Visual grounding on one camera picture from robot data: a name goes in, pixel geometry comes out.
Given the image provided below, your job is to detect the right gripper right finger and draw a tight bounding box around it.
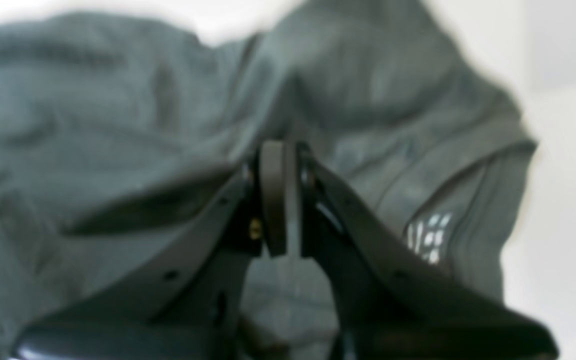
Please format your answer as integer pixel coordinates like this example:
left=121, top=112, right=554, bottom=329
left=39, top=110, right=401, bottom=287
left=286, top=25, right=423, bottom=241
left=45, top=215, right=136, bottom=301
left=294, top=143, right=559, bottom=360

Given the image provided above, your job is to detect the dark grey t-shirt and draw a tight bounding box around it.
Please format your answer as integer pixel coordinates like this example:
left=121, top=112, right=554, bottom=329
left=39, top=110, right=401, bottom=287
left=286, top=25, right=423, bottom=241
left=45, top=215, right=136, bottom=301
left=0, top=0, right=537, bottom=360

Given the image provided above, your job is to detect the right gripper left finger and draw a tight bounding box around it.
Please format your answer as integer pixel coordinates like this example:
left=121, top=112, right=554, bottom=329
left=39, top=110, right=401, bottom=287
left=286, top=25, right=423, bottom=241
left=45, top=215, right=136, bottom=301
left=10, top=142, right=288, bottom=360

